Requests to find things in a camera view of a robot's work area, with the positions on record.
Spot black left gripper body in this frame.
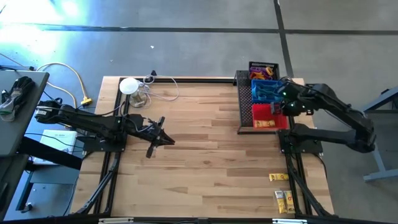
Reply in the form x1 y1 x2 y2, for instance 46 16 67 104
136 115 166 159

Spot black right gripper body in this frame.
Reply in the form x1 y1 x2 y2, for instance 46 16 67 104
278 80 309 117

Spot red plastic basket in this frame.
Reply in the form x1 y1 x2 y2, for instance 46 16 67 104
251 103 289 130

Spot blue plastic basket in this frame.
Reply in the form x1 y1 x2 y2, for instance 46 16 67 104
251 79 284 105

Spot black plastic basket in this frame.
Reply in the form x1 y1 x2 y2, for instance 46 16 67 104
248 61 280 81

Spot black perforated metal shelf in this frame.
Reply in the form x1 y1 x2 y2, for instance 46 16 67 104
233 70 292 135

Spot white disc metal stand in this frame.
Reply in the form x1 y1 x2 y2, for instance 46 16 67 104
119 77 147 108

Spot white flat box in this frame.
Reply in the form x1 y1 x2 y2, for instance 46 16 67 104
32 129 78 165

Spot black side table beam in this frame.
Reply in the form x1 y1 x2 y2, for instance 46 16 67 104
17 136 84 171

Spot black grey work gloves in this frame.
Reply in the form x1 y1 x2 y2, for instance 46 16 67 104
0 76 36 122

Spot grey side table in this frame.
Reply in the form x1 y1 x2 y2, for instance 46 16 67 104
0 70 50 158

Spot white cable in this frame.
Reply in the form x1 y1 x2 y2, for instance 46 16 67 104
136 74 180 106

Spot silver metal bracket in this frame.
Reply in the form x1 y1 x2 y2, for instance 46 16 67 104
98 217 134 224
272 218 308 224

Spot grey metal table frame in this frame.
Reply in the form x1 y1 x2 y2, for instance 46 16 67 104
343 86 398 184

